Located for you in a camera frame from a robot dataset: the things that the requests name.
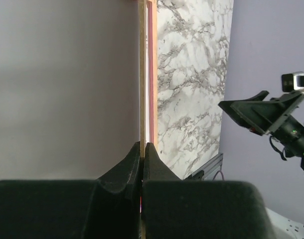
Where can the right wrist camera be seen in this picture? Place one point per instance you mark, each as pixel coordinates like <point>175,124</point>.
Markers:
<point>292,82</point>

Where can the pink wooden photo frame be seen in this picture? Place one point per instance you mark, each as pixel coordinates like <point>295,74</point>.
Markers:
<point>151,31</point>

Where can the white photo paper sheet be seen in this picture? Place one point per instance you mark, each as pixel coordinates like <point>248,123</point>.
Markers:
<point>148,94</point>

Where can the aluminium front rail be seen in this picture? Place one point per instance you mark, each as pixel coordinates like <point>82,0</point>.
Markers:
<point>208,170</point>

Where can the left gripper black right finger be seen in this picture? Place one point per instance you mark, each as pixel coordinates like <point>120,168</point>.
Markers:
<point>189,209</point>

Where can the brown cardboard backing board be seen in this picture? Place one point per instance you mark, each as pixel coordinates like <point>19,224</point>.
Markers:
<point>69,87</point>

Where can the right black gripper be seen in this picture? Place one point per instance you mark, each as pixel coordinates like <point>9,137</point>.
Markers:
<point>270,117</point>

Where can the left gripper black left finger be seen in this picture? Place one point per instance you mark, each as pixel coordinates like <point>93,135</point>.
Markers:
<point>103,208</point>

